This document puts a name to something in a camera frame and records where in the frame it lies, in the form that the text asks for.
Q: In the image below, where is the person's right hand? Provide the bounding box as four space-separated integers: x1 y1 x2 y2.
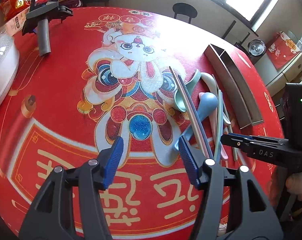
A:
267 166 302 208

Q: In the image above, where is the stainless steel utensil tray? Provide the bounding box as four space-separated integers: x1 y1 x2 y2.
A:
204 44 264 129

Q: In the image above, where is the white spoon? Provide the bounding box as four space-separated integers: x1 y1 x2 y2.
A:
201 72 231 126

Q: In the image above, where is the black round stool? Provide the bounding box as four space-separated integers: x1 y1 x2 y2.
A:
172 3 198 24

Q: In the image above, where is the pink chopstick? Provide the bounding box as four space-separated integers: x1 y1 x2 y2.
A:
168 66 211 159

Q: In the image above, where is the green chopstick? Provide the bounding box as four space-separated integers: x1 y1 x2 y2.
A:
214 89 223 163

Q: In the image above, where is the light blue spoon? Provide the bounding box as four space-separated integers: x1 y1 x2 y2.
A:
174 92 218 151

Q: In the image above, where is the electric rice cooker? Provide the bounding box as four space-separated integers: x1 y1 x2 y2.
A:
235 39 266 64

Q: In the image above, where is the blue chopstick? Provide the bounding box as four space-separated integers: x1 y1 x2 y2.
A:
177 74 215 160

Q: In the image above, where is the red printed table mat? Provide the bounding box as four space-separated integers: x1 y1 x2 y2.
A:
0 7 283 239

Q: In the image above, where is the mint green spoon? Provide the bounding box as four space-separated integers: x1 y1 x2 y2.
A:
174 69 201 113

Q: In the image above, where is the pink spoon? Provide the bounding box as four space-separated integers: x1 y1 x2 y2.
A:
198 91 229 161

